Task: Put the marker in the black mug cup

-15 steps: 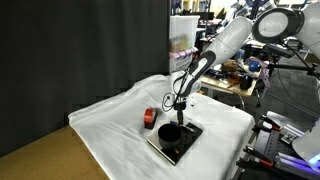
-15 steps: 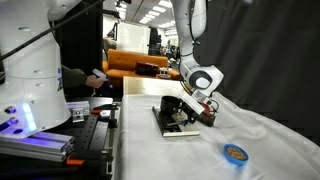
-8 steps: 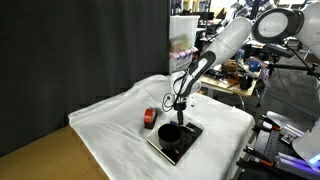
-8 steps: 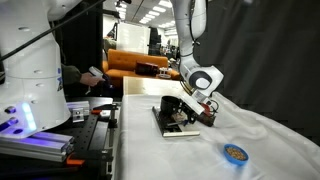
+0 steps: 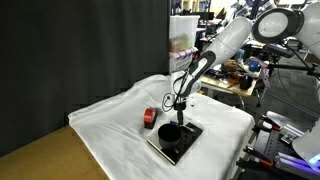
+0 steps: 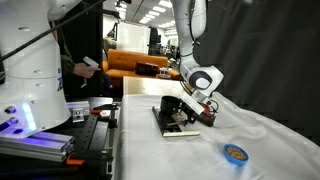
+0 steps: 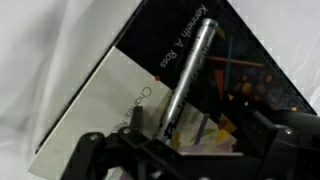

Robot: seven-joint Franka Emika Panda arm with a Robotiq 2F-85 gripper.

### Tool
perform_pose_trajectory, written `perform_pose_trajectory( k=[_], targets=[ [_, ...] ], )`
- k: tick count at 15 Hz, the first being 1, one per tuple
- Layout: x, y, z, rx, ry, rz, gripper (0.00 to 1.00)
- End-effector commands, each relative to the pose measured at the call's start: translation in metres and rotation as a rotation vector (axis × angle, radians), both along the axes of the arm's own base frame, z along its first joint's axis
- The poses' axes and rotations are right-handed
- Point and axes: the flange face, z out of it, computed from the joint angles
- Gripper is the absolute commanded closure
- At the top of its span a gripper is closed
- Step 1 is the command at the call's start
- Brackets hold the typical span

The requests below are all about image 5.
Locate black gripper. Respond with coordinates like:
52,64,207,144
172,96,188,128

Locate silver marker with blue cap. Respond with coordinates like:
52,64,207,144
169,120,196,132

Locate black mug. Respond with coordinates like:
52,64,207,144
157,122,183,150

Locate small black cup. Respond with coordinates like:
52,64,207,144
239,74,254,91

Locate red tape roll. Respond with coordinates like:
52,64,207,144
143,106,159,126

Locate cluttered wooden work table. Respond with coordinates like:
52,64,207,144
199,69,258,98

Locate white tablecloth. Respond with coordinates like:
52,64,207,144
67,73,256,180

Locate black clamp orange tips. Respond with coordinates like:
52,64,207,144
253,114,283,133
242,145,275,168

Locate clear plastic storage bin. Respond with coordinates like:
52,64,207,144
168,14,201,53

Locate blue round object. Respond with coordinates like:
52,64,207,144
247,59,262,73

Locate black curtain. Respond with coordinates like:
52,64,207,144
0,0,170,158

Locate silver aluminium extrusion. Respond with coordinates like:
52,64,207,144
274,150,320,176

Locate brown cardboard table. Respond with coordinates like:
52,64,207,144
0,124,112,180

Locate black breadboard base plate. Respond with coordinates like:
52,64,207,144
235,112,320,180

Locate black camera on stand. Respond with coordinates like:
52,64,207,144
266,42,320,81

